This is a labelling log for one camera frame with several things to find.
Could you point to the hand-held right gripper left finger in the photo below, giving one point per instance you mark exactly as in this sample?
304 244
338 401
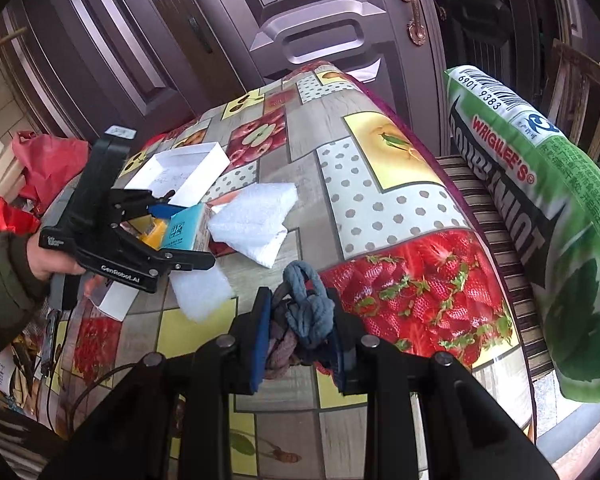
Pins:
262 345

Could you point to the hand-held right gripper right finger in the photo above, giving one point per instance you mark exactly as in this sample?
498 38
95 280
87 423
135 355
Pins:
339 365

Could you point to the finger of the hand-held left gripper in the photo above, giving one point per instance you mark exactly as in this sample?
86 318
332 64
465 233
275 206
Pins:
190 260
135 200

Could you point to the teal tissue pack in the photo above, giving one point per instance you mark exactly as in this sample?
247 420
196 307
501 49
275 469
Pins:
182 227

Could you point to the yellow tissue pack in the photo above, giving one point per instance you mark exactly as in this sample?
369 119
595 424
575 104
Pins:
152 232

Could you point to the grey-blue braided scrunchie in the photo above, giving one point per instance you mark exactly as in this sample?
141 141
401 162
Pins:
305 320

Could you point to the shallow white cardboard box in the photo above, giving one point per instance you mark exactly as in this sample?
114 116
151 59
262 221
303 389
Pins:
180 175

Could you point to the person's left forearm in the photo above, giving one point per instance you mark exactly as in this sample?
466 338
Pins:
5 290

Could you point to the person's left hand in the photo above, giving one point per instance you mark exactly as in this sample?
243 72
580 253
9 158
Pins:
45 260

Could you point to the red plastic bag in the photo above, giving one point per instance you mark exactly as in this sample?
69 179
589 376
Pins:
55 165

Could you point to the red gold-print carrier bag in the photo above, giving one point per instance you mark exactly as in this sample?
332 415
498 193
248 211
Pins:
10 220

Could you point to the fruit print tablecloth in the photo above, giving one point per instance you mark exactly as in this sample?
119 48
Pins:
380 210

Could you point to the brown panelled door leaf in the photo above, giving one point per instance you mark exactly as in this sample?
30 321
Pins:
130 35

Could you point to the wooden broom stick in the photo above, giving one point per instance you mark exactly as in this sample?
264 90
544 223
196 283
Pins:
17 33

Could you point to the striped seat cushion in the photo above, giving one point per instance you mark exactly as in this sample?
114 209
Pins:
500 260

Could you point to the green gum-pack pillow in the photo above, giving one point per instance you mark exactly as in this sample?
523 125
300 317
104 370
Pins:
555 210

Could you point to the wooden chair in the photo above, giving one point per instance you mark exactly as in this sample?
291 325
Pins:
580 85

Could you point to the dark slatted door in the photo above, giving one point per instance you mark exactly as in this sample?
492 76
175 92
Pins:
480 20

